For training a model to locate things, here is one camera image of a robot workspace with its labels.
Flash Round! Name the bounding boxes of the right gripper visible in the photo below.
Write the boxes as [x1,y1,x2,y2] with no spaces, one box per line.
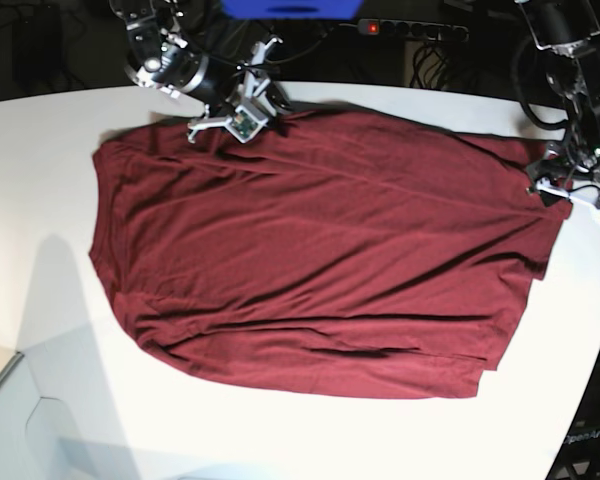
[187,35,292,143]

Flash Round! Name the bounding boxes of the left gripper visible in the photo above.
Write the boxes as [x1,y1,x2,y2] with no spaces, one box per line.
[525,150,600,210]

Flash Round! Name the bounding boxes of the dark red t-shirt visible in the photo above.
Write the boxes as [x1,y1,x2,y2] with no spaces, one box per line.
[90,111,571,399]

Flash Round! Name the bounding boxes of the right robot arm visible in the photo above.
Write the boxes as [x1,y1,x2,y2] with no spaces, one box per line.
[109,1,291,144]

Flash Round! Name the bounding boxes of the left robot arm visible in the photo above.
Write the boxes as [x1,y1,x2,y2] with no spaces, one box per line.
[510,1,600,221]

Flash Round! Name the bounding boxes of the blue box at top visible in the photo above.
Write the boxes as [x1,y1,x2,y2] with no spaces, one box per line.
[221,0,363,20]

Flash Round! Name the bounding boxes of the black power strip red light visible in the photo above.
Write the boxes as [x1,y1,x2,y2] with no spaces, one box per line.
[356,18,470,43]

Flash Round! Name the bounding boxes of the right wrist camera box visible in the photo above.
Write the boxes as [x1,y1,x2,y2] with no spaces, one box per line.
[227,105,268,143]

